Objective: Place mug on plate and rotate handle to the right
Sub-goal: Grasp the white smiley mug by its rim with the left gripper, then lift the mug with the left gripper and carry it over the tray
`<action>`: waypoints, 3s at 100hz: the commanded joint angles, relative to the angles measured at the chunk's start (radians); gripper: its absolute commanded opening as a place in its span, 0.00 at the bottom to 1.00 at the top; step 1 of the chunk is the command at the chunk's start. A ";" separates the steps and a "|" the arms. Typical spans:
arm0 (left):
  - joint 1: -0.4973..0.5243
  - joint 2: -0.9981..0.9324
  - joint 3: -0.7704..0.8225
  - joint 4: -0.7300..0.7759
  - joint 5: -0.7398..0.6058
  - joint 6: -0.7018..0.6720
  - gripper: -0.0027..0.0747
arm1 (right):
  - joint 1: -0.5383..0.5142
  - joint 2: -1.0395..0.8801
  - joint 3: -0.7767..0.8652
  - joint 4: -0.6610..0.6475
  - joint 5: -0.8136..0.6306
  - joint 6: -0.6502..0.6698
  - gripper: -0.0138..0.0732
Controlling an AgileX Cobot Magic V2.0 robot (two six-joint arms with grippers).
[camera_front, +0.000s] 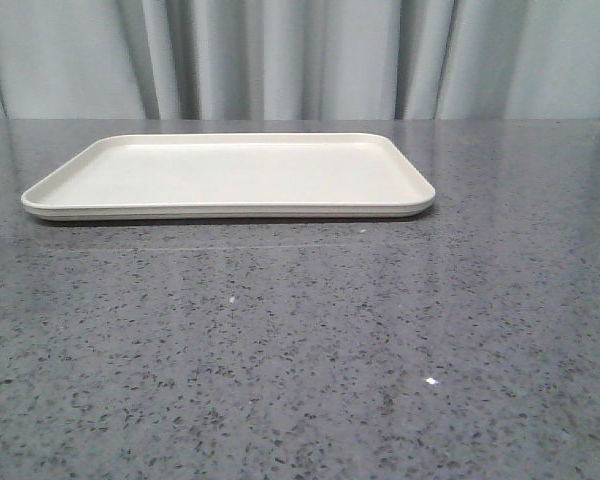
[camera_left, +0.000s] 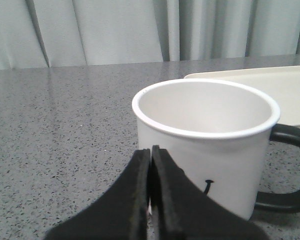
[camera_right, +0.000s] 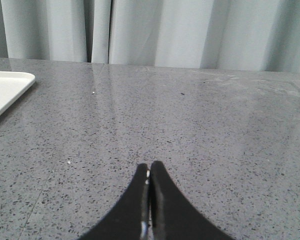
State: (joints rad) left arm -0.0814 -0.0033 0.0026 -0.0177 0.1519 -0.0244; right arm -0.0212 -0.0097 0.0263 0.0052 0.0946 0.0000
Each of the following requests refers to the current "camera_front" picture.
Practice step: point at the cream rectangular plastic tray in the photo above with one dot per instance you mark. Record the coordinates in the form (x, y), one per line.
(232, 175)

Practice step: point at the pale grey pleated curtain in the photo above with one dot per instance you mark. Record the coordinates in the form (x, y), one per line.
(293, 60)

